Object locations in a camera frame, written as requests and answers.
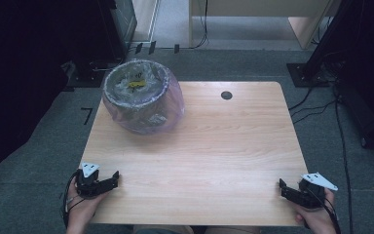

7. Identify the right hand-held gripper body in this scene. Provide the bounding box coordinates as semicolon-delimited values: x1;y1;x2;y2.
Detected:
297;172;339;210

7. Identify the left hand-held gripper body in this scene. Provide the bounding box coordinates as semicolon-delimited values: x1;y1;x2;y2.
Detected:
75;162;109;200

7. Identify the person's left hand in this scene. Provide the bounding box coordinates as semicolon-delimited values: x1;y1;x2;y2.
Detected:
65;176;111;234

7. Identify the person's right hand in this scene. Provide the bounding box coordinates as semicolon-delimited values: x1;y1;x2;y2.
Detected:
293;188;339;234

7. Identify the grey bin with plastic bag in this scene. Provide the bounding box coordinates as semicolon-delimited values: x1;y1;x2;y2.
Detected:
101;58;186;137

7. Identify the yellow wrapper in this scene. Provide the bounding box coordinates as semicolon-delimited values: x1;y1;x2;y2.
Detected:
128;80;147;90

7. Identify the dark stand base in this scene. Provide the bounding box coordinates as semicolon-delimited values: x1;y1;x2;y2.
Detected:
65;58;125;89

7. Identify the dark curtain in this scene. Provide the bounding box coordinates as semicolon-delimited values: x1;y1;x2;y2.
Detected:
324;0;374;154
0;0;111;199

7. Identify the dark glass cabinet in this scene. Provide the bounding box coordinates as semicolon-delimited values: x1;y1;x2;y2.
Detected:
97;0;138;61

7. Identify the light wooden desk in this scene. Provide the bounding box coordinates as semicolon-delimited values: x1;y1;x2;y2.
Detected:
188;0;343;51

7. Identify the right hand-held gripper cable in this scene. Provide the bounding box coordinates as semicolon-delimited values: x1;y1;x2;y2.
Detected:
305;186;343;234

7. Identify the hand-held gripper cable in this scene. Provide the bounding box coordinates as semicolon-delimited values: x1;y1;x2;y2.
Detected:
305;186;343;234
61;170;86;229

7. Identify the left hand-held gripper cable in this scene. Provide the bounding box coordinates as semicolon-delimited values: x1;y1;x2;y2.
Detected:
61;170;86;229

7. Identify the black floor cable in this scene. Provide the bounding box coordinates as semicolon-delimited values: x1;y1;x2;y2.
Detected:
332;85;355;234
287;87;338;125

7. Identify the black stand with base plate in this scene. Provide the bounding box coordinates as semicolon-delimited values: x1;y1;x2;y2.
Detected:
286;0;355;89

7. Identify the black hanging cable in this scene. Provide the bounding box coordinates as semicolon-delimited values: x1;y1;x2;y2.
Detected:
188;0;210;50

